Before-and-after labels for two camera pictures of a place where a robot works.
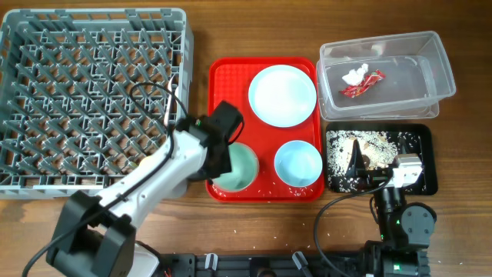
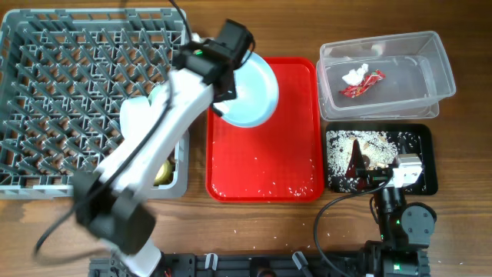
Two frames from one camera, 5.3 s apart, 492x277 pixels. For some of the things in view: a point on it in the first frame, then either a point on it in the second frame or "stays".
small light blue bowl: [297, 163] to [135, 117]
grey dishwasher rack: [89, 95] stays
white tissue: [355, 77] stays
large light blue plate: [282, 95] to [257, 94]
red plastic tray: [277, 154] stays
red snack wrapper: [369, 81] stays
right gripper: [357, 169] stays
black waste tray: [359, 157] stays
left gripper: [225, 167] to [231, 95]
